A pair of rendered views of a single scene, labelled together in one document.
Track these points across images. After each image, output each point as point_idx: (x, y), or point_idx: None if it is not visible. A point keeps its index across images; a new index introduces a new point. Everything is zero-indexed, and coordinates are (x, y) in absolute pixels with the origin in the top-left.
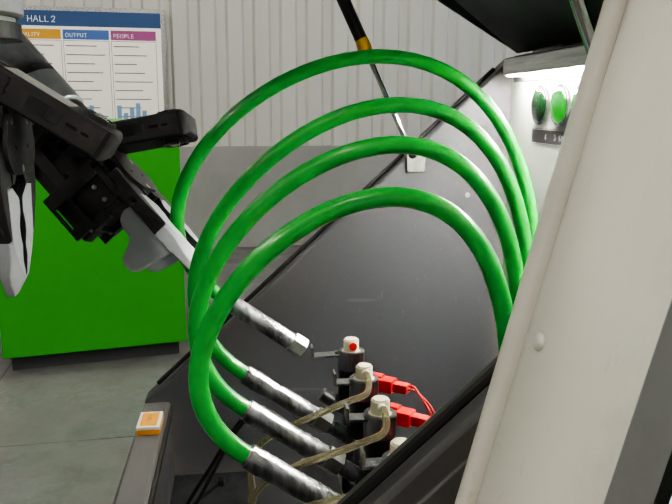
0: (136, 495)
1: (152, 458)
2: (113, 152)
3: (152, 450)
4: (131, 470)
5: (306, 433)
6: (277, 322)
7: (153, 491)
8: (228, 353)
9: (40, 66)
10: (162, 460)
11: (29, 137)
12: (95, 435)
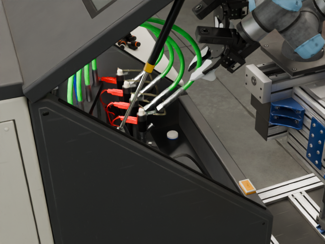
0: (221, 152)
1: (229, 170)
2: (196, 16)
3: (233, 174)
4: (232, 163)
5: (146, 86)
6: (167, 99)
7: (216, 156)
8: (173, 82)
9: (252, 10)
10: (228, 175)
11: (221, 12)
12: None
